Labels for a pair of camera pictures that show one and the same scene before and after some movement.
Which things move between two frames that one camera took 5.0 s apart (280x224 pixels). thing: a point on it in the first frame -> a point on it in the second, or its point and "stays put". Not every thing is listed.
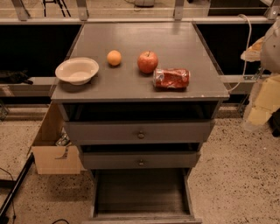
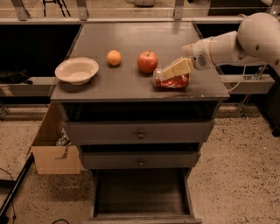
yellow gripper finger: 253,52 -> 199,52
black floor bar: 14,185 stays put
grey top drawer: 137,131 stays put
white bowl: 78,71 stays put
